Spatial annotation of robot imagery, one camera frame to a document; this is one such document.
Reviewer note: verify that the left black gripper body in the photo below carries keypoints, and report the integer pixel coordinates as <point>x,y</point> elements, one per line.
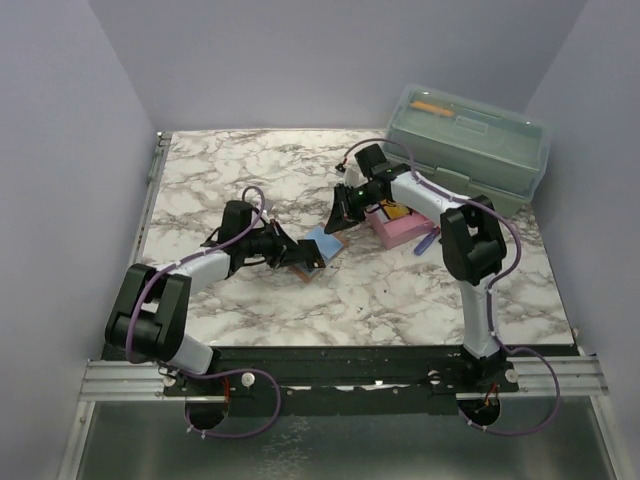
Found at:
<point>267,244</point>

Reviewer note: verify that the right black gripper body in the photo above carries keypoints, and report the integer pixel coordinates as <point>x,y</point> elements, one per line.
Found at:
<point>361,198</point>

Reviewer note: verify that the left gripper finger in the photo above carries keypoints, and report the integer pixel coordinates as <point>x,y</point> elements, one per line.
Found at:
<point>283,243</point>
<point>304,252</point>

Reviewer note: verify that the tan leather card holder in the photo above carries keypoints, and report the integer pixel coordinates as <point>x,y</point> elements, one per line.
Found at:
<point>329,247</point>

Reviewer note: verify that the gold credit card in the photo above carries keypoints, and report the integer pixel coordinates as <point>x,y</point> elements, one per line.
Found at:
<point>389,211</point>

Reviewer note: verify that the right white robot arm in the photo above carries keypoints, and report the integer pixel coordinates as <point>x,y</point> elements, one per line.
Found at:
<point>472,244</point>

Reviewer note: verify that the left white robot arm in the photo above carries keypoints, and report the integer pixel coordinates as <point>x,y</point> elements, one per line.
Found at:
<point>148,319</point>

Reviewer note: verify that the pink card box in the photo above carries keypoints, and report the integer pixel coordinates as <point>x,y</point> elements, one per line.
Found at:
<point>400,231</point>

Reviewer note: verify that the red blue screwdriver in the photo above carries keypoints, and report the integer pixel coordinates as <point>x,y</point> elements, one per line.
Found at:
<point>426,242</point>

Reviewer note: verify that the orange tool inside toolbox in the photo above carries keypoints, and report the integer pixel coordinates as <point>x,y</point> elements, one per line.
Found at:
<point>432,109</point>

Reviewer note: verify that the green plastic toolbox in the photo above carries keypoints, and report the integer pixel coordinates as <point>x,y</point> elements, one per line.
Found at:
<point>482,150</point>

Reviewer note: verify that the aluminium mounting rail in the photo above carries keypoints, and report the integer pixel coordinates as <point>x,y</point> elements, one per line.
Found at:
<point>578,376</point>

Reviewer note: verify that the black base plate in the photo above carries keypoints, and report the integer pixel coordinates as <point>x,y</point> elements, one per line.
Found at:
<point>274,365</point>

